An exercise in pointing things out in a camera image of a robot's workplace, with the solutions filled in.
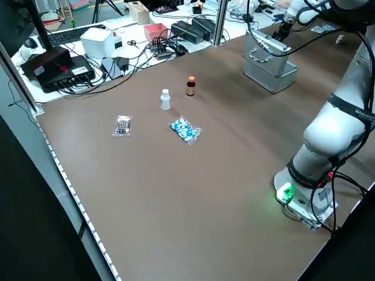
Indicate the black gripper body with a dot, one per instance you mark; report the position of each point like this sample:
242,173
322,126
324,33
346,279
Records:
286,26

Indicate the silver aluminium medicine case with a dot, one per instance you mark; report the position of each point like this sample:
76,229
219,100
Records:
269,76

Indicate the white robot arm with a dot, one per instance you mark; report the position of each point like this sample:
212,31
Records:
303,11
331,128

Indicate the black power box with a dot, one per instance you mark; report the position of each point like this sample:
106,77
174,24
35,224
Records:
183,32
205,26

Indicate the small black orange box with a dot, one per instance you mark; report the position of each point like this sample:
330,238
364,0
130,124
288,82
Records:
197,8

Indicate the pink plastic box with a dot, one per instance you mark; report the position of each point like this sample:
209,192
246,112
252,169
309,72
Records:
155,32

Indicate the light wooden box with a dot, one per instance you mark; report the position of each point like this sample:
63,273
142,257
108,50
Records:
140,13

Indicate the white cube box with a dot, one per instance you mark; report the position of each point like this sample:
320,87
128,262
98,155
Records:
96,42

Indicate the white blue surgical packet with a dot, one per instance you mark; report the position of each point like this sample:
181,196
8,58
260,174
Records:
322,28

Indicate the small white pill bottle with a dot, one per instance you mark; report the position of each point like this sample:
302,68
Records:
340,39

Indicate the brown bottle with orange cap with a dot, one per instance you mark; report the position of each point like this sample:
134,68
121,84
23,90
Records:
190,87

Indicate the white plastic bottle green label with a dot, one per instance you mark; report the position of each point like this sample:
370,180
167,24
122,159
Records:
165,101

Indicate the blue white capsule bag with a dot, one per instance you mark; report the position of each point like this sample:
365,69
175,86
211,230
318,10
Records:
184,130

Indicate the black scissors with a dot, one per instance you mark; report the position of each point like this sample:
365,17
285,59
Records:
133,44

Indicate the grey power adapter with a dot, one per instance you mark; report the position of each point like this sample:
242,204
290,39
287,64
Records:
112,68

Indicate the clear pack of brown vials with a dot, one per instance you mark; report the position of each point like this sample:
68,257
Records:
122,126

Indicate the black tripod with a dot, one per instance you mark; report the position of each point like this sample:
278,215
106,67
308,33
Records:
99,10

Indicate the small green bottle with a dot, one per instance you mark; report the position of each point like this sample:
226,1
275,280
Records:
71,23

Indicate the black keyboard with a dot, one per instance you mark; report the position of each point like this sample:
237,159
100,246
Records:
66,35

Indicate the black computer mouse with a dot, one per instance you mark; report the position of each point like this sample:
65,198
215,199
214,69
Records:
30,43

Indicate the black monitor with stand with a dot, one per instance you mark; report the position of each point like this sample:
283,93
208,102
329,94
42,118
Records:
17,23

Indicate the aluminium profile post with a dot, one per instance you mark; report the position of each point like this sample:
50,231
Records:
220,23

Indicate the black network switch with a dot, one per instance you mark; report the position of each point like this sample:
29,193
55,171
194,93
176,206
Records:
58,73

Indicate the aluminium table edge rail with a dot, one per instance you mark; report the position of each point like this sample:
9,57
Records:
20,85

